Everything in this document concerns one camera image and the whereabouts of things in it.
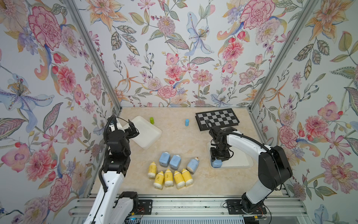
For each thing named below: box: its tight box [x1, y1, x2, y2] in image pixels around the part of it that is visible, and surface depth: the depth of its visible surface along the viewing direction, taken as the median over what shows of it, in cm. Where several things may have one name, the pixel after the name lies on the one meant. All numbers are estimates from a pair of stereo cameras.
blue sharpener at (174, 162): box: [169, 154, 182, 171], surface depth 86 cm
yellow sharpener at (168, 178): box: [164, 168, 174, 187], surface depth 78 cm
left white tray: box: [123, 115, 163, 150], surface depth 107 cm
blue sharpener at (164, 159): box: [158, 151, 171, 168], surface depth 86 cm
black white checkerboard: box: [194, 108, 241, 132], surface depth 112 cm
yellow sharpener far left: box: [147, 161, 158, 178], surface depth 81 cm
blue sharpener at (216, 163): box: [211, 159, 223, 168], surface depth 85 cm
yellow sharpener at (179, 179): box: [173, 170, 186, 189], surface depth 78 cm
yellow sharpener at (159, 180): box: [153, 170, 165, 189], surface depth 78 cm
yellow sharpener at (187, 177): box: [181, 168, 194, 187], surface depth 79 cm
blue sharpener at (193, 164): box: [186, 156, 200, 175], surface depth 83 cm
